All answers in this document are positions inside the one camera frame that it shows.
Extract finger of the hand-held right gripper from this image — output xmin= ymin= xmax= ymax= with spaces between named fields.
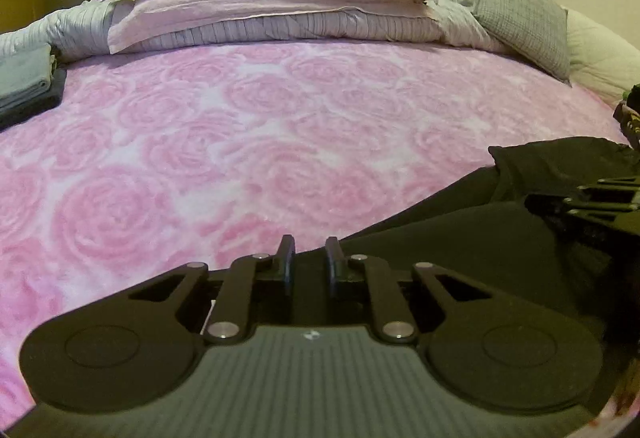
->
xmin=575 ymin=175 xmax=640 ymax=201
xmin=525 ymin=195 xmax=640 ymax=239

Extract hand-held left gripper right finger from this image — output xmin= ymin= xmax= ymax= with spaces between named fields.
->
xmin=324 ymin=236 xmax=507 ymax=345

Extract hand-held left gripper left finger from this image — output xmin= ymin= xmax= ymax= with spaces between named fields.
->
xmin=127 ymin=234 xmax=297 ymax=345

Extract black pants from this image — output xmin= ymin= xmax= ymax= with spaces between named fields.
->
xmin=300 ymin=136 xmax=640 ymax=424

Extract dark floral cloth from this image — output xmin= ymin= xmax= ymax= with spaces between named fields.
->
xmin=612 ymin=85 xmax=640 ymax=149

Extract cream pillow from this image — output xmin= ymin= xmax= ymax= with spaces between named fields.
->
xmin=562 ymin=7 xmax=640 ymax=106

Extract pink rose blanket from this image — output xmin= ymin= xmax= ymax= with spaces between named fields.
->
xmin=0 ymin=40 xmax=632 ymax=426

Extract grey checked pillow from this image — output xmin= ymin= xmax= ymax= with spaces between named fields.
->
xmin=470 ymin=0 xmax=573 ymax=86

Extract grey striped quilt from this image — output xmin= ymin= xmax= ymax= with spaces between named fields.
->
xmin=0 ymin=0 xmax=511 ymax=64

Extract folded dark cloth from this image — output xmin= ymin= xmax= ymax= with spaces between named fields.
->
xmin=0 ymin=67 xmax=68 ymax=134

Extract folded grey-green cloth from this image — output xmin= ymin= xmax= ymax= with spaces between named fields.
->
xmin=0 ymin=43 xmax=57 ymax=111

